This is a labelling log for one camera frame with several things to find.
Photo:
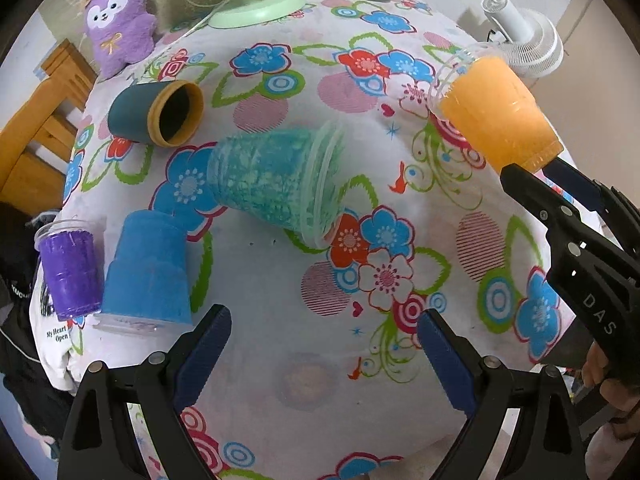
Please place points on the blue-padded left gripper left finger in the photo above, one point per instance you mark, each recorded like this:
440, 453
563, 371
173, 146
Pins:
170, 382

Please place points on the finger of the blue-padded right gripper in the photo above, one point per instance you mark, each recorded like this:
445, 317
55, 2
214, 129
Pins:
619, 215
548, 206

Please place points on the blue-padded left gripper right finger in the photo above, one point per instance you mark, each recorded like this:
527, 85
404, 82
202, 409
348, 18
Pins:
479, 391

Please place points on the orange plastic cup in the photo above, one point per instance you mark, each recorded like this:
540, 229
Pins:
479, 95

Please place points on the blue plastic cup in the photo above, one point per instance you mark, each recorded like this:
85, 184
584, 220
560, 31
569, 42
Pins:
146, 289

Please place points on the purple plastic cup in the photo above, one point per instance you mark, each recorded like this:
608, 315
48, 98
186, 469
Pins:
71, 268

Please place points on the green translucent plastic cup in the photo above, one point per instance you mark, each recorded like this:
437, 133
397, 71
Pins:
287, 178

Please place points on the teal cup orange rim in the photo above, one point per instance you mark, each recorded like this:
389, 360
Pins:
163, 113

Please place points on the person's right hand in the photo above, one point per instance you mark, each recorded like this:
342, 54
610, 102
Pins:
625, 400

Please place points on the black clothing pile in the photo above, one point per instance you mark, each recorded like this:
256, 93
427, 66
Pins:
44, 408

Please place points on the white standing fan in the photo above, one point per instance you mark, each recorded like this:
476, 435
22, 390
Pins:
528, 39

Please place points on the wooden chair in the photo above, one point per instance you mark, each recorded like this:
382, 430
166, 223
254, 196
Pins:
28, 183

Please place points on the floral tablecloth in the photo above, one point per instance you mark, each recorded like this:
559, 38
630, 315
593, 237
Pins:
323, 376

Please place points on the purple plush toy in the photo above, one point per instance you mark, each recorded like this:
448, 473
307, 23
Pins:
121, 33

